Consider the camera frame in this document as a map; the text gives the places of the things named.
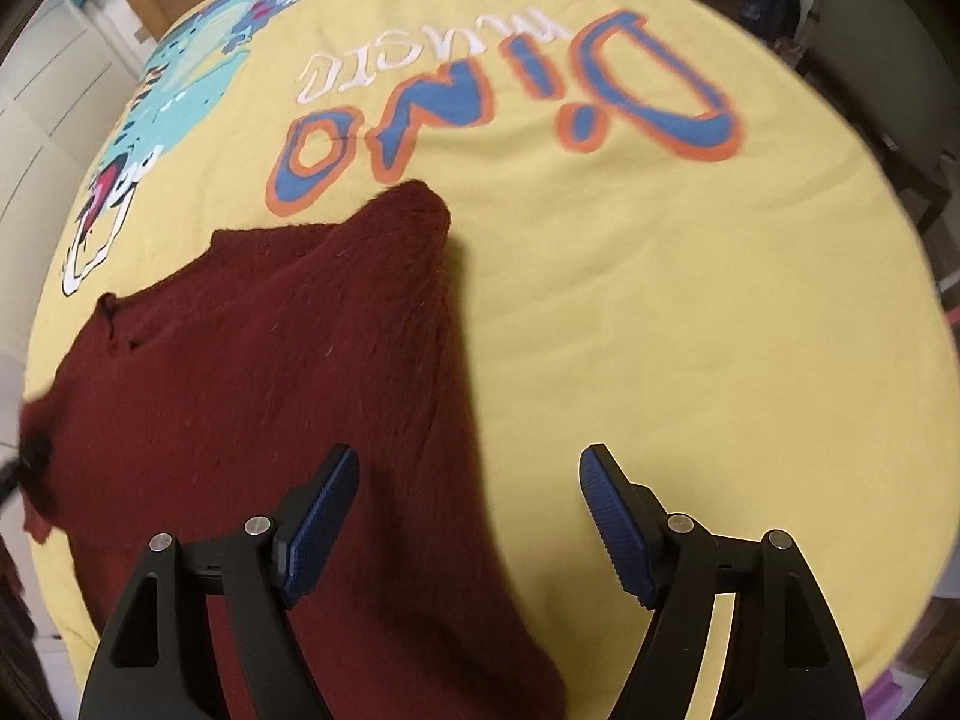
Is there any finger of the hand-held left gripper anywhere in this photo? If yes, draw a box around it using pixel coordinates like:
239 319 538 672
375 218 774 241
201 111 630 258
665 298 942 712
0 431 50 505

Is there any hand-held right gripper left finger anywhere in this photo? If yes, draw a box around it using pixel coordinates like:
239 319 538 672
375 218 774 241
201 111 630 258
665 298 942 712
79 444 362 720

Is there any grey chair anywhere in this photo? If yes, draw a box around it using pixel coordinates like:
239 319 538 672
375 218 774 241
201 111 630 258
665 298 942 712
795 0 960 241

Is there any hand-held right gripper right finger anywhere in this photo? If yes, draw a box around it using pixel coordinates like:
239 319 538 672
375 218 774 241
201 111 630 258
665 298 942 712
578 444 863 720

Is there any maroon knit sweater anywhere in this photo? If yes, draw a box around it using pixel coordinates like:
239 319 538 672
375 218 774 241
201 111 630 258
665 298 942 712
21 180 567 720

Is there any yellow printed blanket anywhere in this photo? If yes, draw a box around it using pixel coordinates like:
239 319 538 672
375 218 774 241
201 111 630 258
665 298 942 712
22 0 947 720

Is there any white cabinet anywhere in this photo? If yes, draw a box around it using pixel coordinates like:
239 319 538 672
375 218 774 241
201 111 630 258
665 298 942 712
0 0 145 398

